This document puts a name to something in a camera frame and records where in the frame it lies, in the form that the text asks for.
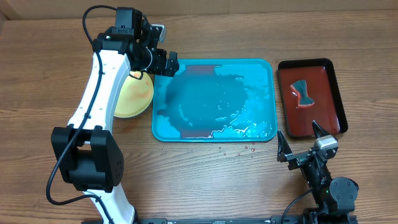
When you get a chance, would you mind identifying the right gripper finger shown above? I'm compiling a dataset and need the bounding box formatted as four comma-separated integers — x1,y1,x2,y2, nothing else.
312,120,330,139
277,131,293,162

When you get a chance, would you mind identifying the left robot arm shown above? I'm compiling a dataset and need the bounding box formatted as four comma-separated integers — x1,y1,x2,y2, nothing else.
51,7,179,223

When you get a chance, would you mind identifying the black red-lined tray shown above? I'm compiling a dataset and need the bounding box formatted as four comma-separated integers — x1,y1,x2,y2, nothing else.
277,58,348,138

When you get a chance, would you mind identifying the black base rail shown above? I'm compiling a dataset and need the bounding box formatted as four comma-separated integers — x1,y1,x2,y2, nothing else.
81,215,358,224

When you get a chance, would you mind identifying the yellow-green plate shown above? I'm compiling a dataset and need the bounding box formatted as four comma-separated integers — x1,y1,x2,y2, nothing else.
114,72,154,118

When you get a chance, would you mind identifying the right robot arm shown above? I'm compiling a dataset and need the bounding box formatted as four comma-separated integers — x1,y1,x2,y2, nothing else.
275,121,359,223

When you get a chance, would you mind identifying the teal plastic tray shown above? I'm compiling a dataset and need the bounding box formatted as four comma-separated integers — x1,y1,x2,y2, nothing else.
152,58,277,142

